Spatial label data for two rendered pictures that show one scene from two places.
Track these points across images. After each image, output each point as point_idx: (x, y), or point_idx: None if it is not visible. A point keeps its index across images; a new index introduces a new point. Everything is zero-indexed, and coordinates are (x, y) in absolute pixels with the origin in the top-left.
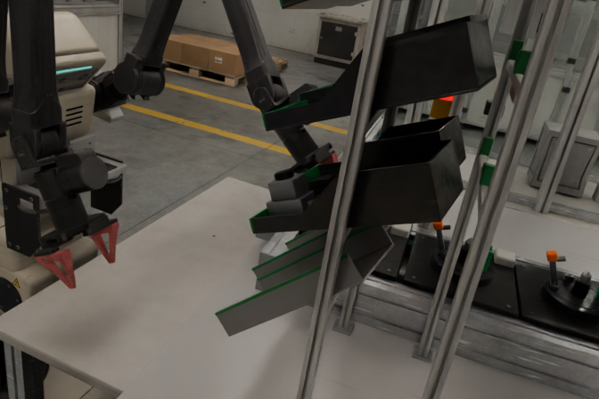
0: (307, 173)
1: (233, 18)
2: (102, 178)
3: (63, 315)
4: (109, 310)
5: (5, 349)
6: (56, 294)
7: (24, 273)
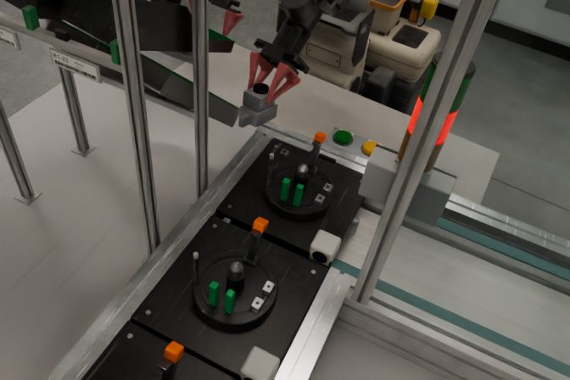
0: (214, 32)
1: None
2: None
3: (226, 60)
4: (231, 76)
5: None
6: (248, 56)
7: None
